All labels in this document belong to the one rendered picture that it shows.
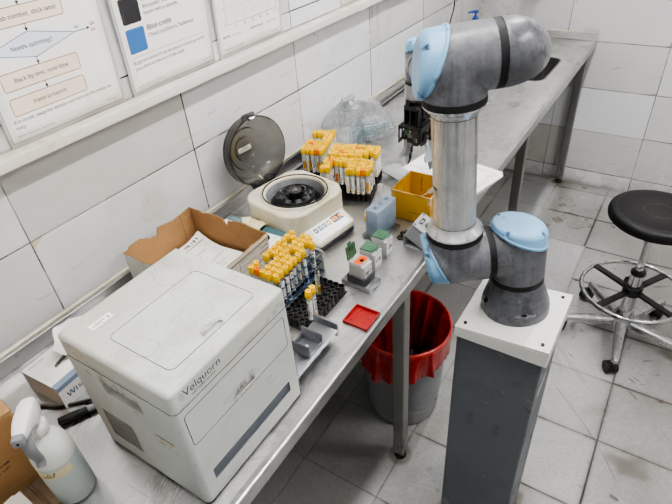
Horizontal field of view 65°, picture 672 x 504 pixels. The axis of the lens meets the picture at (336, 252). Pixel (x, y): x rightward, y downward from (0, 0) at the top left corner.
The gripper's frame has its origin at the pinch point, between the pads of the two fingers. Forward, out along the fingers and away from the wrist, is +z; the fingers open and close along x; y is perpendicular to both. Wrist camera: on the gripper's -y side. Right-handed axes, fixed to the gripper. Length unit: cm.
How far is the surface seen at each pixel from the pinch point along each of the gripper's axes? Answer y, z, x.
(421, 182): -6.5, 10.7, -2.4
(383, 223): 16.7, 12.7, -3.2
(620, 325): -67, 94, 64
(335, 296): 48, 15, 0
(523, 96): -108, 17, -1
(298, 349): 69, 12, 5
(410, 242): 16.0, 17.2, 5.2
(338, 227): 23.3, 13.7, -14.6
